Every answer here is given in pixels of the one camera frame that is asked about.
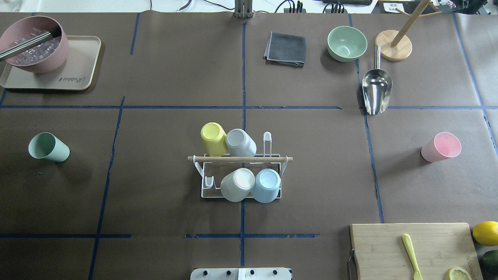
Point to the pink cup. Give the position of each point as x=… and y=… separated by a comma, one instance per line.
x=443, y=146

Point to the mint green cup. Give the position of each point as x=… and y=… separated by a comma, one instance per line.
x=48, y=147

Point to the grey cup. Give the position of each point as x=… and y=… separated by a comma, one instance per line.
x=240, y=144

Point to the yellow cup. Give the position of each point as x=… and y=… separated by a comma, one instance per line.
x=214, y=139

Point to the white cup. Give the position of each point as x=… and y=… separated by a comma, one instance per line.
x=237, y=185

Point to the light blue cup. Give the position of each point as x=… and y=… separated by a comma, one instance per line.
x=267, y=186

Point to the grey folded cloth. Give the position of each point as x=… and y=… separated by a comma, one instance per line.
x=286, y=49

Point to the green bowl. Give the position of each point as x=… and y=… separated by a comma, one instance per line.
x=346, y=43

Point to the steel scoop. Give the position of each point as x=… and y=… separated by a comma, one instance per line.
x=377, y=85

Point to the beige plastic tray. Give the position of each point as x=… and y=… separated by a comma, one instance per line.
x=75, y=74

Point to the yellow plastic knife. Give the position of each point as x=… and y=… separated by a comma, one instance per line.
x=408, y=245

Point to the pink bowl with ice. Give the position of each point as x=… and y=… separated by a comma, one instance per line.
x=43, y=57

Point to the wooden cutting board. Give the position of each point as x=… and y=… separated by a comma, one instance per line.
x=380, y=253

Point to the lemon half slice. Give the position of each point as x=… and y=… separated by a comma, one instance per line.
x=458, y=273

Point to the whole lemon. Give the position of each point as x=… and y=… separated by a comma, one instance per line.
x=486, y=233

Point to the green avocado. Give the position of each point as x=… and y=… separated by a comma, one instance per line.
x=490, y=261

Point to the white wire cup rack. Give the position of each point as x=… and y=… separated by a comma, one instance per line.
x=213, y=169

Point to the aluminium frame post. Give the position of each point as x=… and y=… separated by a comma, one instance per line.
x=243, y=9

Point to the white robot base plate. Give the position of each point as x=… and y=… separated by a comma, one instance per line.
x=272, y=273

